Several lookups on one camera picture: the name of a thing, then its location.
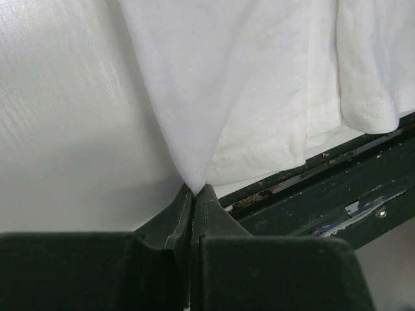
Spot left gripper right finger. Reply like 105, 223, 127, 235
190, 185, 375, 310

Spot black base frame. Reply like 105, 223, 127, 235
219, 114, 414, 248

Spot white t shirt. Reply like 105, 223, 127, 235
120, 1, 414, 193

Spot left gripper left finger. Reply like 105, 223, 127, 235
1, 186, 193, 310

